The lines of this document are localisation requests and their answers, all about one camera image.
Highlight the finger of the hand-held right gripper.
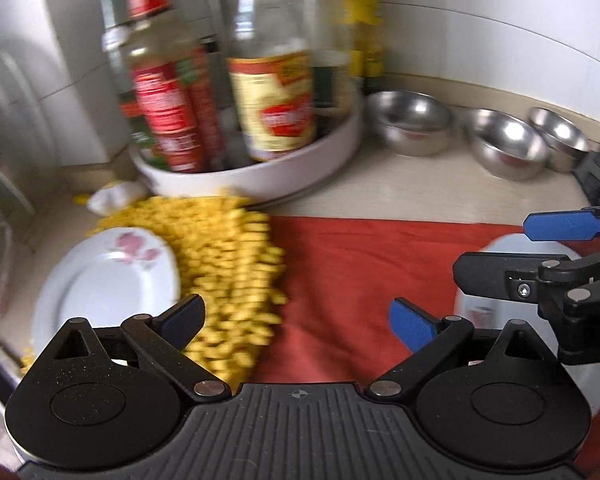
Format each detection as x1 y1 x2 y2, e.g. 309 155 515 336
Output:
452 246 600 366
523 199 600 243

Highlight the red cloth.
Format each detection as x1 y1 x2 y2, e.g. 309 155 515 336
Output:
250 215 600 480

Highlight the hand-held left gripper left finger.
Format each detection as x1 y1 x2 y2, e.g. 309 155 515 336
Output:
42 294 232 404

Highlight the clear bottle purple label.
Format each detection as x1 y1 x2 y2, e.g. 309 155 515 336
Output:
292 0 353 111

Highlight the slim red label bottle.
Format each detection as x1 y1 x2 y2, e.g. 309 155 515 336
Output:
187 35 228 171

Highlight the clear bottle yellow red label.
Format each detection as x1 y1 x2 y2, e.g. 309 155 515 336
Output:
226 0 317 163

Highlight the small white object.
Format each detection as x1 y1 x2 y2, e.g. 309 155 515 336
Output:
87 180 148 213

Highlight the white floral plate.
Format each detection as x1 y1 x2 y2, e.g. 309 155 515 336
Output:
31 226 182 356
452 232 600 413

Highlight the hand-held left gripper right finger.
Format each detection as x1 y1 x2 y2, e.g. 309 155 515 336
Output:
367 297 548 402

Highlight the green red label bottle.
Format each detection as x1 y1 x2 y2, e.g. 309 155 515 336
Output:
89 0 153 158

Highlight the green yellow label bottle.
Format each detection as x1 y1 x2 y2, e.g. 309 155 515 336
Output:
341 0 387 92

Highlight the yellow chenille cloth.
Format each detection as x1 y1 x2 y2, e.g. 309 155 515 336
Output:
20 195 288 393

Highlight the red label sauce bottle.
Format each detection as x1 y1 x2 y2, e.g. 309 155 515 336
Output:
124 0 212 173

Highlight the white turntable rack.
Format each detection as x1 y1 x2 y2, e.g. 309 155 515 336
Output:
129 92 366 206

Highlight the stainless steel bowl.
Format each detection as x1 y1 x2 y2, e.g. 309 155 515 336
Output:
464 108 552 181
365 91 455 157
526 106 590 173

